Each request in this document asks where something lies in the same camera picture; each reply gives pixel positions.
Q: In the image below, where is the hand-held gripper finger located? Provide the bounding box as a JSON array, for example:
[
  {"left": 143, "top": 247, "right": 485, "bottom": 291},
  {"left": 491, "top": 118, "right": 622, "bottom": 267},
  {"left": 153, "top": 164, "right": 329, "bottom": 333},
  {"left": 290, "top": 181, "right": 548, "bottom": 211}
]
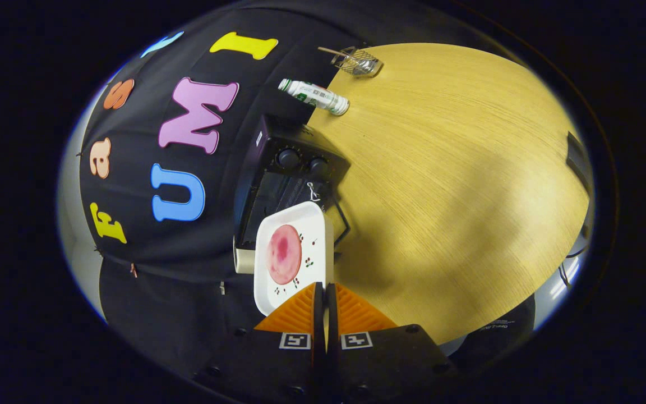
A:
[
  {"left": 326, "top": 282, "right": 458, "bottom": 400},
  {"left": 191, "top": 282, "right": 326, "bottom": 402}
]

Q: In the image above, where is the white square plate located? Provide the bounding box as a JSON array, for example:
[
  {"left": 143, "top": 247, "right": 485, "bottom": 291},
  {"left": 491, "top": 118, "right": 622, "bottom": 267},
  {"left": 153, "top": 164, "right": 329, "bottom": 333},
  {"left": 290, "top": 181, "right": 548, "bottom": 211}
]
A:
[{"left": 253, "top": 201, "right": 335, "bottom": 316}]

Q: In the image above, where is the wire utensil holder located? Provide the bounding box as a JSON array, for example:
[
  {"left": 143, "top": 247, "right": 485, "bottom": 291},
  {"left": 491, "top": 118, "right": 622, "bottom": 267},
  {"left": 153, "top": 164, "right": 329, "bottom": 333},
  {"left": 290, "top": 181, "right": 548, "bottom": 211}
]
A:
[{"left": 331, "top": 47, "right": 384, "bottom": 77}]

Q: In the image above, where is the pink round ham slice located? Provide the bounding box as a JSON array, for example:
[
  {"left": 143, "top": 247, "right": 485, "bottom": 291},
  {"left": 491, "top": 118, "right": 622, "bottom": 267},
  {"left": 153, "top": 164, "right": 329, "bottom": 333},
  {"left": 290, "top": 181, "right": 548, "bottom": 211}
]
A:
[{"left": 266, "top": 224, "right": 303, "bottom": 286}]

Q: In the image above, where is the person's dark clothing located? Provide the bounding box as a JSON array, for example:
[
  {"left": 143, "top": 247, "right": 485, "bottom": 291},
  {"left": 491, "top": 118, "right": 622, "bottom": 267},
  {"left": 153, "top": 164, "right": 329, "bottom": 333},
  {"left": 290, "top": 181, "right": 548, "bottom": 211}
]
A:
[{"left": 441, "top": 292, "right": 537, "bottom": 365}]

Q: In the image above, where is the white bottle with green label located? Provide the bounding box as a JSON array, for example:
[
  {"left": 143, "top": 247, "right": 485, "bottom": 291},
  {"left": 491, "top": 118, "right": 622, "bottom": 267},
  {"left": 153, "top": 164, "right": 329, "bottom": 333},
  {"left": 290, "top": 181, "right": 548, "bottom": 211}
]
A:
[{"left": 278, "top": 78, "right": 350, "bottom": 117}]

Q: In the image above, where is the white bread toaster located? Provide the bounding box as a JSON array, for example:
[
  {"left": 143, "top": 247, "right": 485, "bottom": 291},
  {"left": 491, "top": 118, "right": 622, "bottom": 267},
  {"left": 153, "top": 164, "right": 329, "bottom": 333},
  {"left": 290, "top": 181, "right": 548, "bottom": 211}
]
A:
[{"left": 233, "top": 236, "right": 257, "bottom": 275}]

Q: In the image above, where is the black toaster oven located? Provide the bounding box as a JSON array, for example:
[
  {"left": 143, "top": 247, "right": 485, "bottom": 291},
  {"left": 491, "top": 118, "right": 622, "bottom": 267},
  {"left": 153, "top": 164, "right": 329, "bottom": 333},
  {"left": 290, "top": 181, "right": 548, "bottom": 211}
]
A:
[{"left": 233, "top": 114, "right": 352, "bottom": 264}]

